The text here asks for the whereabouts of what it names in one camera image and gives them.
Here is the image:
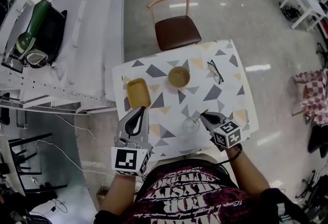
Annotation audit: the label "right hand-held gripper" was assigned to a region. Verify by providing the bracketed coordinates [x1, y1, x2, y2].
[200, 112, 243, 152]

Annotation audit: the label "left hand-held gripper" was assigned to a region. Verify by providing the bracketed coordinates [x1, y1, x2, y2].
[111, 107, 153, 177]

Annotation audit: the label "clear drinking glass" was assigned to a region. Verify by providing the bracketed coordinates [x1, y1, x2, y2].
[181, 116, 201, 135]

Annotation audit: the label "person's right forearm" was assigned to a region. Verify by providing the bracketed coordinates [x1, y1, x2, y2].
[227, 143, 271, 197]

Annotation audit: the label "person's left forearm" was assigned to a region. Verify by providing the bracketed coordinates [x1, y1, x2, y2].
[98, 173, 137, 218]

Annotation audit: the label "rectangular wooden tray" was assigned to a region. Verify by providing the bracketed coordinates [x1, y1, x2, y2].
[126, 78, 152, 110]

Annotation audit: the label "black eyeglasses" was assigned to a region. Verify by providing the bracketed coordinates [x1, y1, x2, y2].
[207, 59, 224, 85]

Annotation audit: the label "white triangle-patterned table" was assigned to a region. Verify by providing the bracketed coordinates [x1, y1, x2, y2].
[112, 39, 258, 159]

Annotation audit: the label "round wooden bowl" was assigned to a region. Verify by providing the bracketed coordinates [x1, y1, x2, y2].
[168, 66, 191, 89]

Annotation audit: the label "person's dark red printed shirt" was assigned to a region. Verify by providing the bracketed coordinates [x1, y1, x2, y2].
[94, 158, 308, 224]

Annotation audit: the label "white metal shelving rack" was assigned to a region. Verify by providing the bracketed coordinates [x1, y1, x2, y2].
[0, 0, 127, 116]

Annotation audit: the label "wooden chair with brown seat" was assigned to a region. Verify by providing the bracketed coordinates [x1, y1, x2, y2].
[147, 0, 202, 52]

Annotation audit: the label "red white checkered cloth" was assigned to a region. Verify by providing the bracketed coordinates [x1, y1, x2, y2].
[293, 69, 328, 126]

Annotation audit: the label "black office chair base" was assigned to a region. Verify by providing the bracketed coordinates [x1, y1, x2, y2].
[294, 170, 328, 209]

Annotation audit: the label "row of green carrier bags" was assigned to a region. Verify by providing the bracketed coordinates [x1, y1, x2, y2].
[0, 0, 85, 69]

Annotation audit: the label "black wrist cord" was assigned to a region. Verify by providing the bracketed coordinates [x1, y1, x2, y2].
[212, 142, 243, 167]

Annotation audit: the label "thin black gripper cord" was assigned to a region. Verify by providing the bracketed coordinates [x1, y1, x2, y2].
[135, 171, 149, 183]

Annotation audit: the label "white floor cable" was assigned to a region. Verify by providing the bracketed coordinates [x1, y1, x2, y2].
[33, 139, 113, 175]
[55, 112, 114, 175]

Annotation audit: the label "black power adapter cable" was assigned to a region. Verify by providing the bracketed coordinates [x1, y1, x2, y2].
[32, 198, 69, 219]

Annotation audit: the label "grey table with black frame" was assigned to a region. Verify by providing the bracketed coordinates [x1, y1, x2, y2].
[0, 133, 69, 197]

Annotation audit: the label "black cable tangle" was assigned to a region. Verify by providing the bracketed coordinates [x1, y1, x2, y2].
[280, 5, 301, 23]

